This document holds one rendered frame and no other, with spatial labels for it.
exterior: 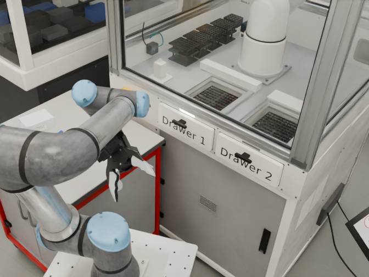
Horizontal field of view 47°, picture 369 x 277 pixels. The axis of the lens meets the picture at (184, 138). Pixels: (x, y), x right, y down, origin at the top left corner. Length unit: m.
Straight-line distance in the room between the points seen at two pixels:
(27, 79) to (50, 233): 1.11
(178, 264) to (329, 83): 0.75
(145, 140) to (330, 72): 0.90
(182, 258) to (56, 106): 1.05
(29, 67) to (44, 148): 1.31
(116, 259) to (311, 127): 0.75
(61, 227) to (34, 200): 0.17
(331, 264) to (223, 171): 0.99
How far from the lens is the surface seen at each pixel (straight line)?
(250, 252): 2.04
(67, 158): 0.90
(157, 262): 1.45
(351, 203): 2.93
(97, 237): 1.21
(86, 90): 1.24
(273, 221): 1.82
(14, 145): 0.92
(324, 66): 1.35
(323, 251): 2.60
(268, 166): 1.62
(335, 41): 1.31
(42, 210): 1.12
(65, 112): 2.10
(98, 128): 1.00
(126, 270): 1.32
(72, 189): 1.70
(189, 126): 1.76
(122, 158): 1.28
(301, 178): 1.59
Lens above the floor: 1.95
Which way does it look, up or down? 39 degrees down
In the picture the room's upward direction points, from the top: 4 degrees clockwise
